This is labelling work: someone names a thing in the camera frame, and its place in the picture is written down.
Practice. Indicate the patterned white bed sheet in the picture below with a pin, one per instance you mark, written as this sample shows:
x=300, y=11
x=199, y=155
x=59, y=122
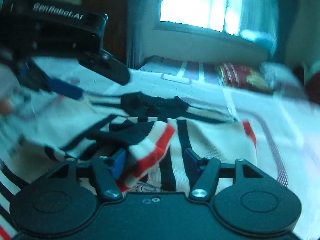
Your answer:
x=280, y=140

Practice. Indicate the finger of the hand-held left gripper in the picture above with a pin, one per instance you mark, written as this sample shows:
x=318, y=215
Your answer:
x=110, y=68
x=65, y=88

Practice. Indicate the heart-shaped headboard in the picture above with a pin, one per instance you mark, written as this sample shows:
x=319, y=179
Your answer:
x=311, y=80

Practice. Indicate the wooden door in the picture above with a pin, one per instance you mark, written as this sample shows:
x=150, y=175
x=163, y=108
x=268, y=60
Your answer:
x=106, y=10

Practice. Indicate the red yellow patterned pillow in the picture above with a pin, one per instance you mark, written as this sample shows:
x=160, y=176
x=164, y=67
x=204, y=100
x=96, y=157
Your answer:
x=241, y=76

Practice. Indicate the teal curtain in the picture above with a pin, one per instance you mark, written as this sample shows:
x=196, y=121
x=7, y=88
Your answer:
x=285, y=17

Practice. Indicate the striped mattress sheet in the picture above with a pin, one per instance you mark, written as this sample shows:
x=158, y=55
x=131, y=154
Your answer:
x=190, y=68

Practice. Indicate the pale curtain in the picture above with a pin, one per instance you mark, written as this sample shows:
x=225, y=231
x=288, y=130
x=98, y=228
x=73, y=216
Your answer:
x=141, y=22

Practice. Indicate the window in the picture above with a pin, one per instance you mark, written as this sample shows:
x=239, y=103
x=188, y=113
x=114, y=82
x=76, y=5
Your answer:
x=212, y=3

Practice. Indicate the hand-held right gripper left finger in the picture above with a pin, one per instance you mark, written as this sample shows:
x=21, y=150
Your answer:
x=119, y=163

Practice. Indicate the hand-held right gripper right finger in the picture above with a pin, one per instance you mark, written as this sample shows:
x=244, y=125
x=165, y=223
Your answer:
x=190, y=166

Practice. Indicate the striped knit sweater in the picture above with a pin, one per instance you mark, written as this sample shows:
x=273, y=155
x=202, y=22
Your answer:
x=155, y=132

